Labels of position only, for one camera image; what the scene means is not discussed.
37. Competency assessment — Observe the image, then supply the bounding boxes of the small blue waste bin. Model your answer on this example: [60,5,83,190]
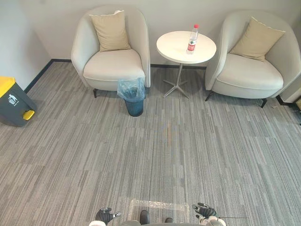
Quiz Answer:
[124,88,145,116]

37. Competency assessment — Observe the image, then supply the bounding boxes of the large grey yellow trash can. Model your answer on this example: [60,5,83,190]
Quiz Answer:
[0,76,38,128]

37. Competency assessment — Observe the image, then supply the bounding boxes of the translucent blue bin bag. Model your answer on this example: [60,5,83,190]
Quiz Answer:
[117,77,146,104]

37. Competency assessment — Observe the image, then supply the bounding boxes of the beige cushion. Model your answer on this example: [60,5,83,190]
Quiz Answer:
[88,9,131,52]
[229,16,286,62]

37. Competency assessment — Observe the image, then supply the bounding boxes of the round white tea table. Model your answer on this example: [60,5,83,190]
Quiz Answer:
[156,31,217,98]

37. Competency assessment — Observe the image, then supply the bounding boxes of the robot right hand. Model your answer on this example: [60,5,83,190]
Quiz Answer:
[191,202,217,218]

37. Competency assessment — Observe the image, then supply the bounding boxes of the cream armchair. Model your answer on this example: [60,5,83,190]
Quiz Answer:
[71,5,151,98]
[205,9,301,108]

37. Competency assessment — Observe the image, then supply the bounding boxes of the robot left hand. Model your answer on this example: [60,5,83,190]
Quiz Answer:
[96,207,121,222]

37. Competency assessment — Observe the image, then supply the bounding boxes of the robot silver body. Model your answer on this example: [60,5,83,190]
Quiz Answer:
[120,220,158,226]

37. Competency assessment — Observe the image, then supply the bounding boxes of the plastic water bottle red label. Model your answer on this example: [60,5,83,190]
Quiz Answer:
[187,24,199,55]

